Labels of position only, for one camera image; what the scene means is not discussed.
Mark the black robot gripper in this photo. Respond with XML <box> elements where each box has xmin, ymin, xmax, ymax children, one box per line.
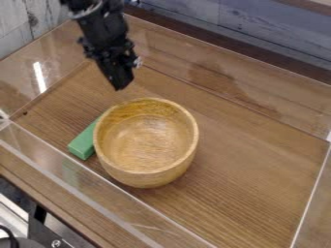
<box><xmin>75</xmin><ymin>6</ymin><xmax>142</xmax><ymax>90</ymax></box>

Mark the brown wooden bowl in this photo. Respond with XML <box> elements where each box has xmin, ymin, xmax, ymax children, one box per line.
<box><xmin>94</xmin><ymin>98</ymin><xmax>199</xmax><ymax>188</ymax></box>

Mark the green rectangular block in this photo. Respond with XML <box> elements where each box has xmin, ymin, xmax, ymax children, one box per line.
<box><xmin>67</xmin><ymin>120</ymin><xmax>98</xmax><ymax>161</ymax></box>

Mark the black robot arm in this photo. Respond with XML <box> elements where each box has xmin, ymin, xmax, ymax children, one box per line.
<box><xmin>61</xmin><ymin>0</ymin><xmax>142</xmax><ymax>90</ymax></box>

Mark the clear acrylic enclosure wall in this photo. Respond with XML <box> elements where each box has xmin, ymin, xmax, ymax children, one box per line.
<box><xmin>0</xmin><ymin>18</ymin><xmax>331</xmax><ymax>248</ymax></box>

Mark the black table leg bracket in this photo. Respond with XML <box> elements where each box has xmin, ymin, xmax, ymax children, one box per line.
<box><xmin>27</xmin><ymin>204</ymin><xmax>75</xmax><ymax>248</ymax></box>

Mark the black cable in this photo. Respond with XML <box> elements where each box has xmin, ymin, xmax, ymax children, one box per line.
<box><xmin>0</xmin><ymin>225</ymin><xmax>21</xmax><ymax>248</ymax></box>

